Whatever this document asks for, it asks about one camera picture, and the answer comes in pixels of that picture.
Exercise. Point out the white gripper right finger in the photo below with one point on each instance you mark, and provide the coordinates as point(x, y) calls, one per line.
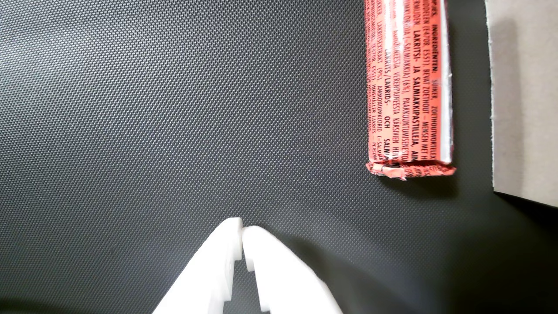
point(287, 279)

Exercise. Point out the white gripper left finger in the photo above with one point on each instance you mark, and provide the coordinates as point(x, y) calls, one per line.
point(205, 274)

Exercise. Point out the red candy roll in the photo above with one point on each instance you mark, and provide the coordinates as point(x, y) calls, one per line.
point(405, 87)

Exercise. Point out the small cardboard box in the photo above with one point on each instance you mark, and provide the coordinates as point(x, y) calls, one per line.
point(527, 96)

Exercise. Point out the black textured mat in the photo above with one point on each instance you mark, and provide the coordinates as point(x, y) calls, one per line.
point(174, 109)

